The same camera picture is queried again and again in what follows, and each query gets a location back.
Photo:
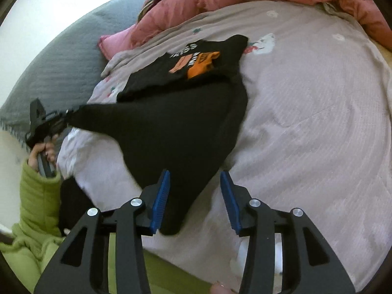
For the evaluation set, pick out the black sweater with orange cuffs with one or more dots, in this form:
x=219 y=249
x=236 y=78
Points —
x=183 y=128

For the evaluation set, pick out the person's right hand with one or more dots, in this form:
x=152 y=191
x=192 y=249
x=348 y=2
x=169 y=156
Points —
x=220 y=288

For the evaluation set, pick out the person's left hand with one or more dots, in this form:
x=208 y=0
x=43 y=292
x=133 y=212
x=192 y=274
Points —
x=49 y=154

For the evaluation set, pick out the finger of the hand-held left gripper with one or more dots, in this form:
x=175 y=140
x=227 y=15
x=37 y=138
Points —
x=68 y=114

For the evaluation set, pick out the floral grey bed sheet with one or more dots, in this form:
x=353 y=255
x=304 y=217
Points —
x=306 y=128

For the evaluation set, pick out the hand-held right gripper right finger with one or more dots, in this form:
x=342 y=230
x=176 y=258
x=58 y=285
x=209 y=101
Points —
x=230 y=202

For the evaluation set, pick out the cream mattress cover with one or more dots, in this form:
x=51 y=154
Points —
x=382 y=53

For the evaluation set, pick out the grey quilted headboard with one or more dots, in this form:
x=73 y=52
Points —
x=61 y=67

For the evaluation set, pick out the person's left forearm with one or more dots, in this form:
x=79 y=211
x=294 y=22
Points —
x=36 y=202

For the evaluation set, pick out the green padded jacket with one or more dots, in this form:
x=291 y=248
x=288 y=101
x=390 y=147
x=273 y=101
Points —
x=27 y=260

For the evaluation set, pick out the pink duvet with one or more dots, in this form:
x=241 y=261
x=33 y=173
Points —
x=190 y=3

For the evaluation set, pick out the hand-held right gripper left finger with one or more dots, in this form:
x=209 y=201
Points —
x=159 y=202

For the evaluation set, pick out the dark cloth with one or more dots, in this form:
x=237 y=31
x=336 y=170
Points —
x=75 y=205

